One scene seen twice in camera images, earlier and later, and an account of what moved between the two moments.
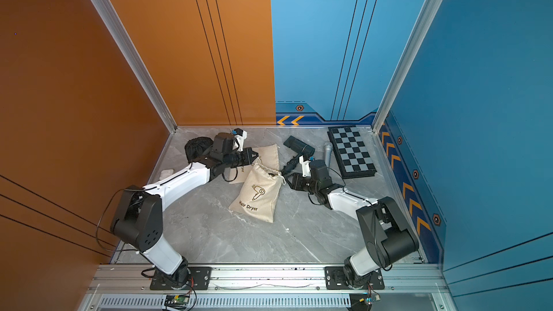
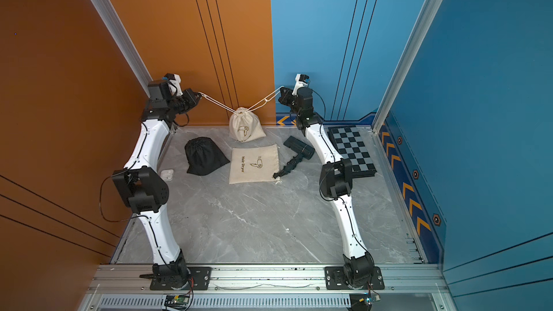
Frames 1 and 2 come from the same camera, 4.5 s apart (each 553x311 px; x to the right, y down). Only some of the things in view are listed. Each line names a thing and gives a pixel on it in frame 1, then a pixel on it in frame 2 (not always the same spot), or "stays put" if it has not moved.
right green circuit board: (361, 302) stays put
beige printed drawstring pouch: (267, 155) stays put
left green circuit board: (176, 302) stays put
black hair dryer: (304, 150) stays put
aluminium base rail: (267, 288) stays put
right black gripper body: (304, 184) -> (291, 101)
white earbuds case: (165, 173) stays put
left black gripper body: (240, 158) -> (183, 103)
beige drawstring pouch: (258, 194) -> (243, 124)
